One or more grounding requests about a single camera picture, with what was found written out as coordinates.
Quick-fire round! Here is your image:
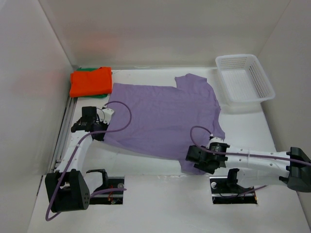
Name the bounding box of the green t shirt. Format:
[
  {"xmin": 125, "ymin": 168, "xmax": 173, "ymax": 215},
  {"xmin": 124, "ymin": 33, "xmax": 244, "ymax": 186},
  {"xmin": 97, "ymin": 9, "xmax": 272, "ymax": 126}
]
[{"xmin": 76, "ymin": 67, "xmax": 107, "ymax": 99}]

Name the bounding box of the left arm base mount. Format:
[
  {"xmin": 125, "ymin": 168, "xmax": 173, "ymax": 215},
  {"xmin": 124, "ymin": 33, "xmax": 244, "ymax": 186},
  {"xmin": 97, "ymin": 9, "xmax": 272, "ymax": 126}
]
[{"xmin": 90, "ymin": 177, "xmax": 124, "ymax": 205}]

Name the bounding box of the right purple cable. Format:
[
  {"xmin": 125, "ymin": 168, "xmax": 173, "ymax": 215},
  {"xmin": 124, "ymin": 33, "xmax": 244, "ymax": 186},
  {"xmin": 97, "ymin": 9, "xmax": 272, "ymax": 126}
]
[{"xmin": 190, "ymin": 125, "xmax": 311, "ymax": 197}]

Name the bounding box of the orange t shirt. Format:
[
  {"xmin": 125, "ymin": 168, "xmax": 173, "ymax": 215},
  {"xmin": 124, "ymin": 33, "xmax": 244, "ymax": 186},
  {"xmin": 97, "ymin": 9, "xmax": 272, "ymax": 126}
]
[{"xmin": 69, "ymin": 67, "xmax": 112, "ymax": 98}]

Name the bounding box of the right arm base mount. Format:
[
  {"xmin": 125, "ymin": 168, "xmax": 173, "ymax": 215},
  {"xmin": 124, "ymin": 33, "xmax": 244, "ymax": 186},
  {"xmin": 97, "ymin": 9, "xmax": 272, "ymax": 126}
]
[{"xmin": 209, "ymin": 168, "xmax": 257, "ymax": 204}]

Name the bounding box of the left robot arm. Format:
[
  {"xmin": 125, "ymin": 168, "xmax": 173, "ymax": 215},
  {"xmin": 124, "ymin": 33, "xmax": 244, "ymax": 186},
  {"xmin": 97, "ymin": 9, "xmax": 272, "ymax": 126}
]
[{"xmin": 45, "ymin": 106, "xmax": 114, "ymax": 214}]

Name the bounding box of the lavender t shirt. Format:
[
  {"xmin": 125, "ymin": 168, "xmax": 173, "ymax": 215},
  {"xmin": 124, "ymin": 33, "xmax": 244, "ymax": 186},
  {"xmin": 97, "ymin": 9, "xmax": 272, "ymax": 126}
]
[{"xmin": 104, "ymin": 74, "xmax": 225, "ymax": 175}]

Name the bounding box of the white plastic laundry basket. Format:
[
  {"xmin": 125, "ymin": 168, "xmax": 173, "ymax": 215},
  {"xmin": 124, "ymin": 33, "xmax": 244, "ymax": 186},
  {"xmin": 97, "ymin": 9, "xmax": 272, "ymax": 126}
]
[{"xmin": 215, "ymin": 54, "xmax": 276, "ymax": 105}]

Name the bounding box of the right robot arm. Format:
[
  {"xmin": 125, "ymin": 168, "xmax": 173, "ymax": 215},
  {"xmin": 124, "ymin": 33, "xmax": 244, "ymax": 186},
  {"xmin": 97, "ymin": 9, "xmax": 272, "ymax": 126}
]
[{"xmin": 186, "ymin": 137, "xmax": 311, "ymax": 193}]

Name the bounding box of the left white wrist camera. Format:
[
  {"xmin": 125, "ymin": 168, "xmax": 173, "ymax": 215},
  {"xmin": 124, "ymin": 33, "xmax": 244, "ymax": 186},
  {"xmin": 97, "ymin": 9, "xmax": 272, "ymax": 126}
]
[{"xmin": 100, "ymin": 108, "xmax": 115, "ymax": 125}]

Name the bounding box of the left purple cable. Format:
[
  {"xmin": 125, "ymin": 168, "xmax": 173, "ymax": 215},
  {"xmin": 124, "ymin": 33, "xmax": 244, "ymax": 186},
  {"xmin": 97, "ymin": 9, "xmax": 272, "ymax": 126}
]
[{"xmin": 45, "ymin": 100, "xmax": 133, "ymax": 222}]

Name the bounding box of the purple cable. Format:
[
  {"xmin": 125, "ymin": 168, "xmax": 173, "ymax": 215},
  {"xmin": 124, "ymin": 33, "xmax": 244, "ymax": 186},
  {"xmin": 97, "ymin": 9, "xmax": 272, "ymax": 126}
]
[
  {"xmin": 45, "ymin": 100, "xmax": 133, "ymax": 222},
  {"xmin": 190, "ymin": 125, "xmax": 311, "ymax": 197}
]

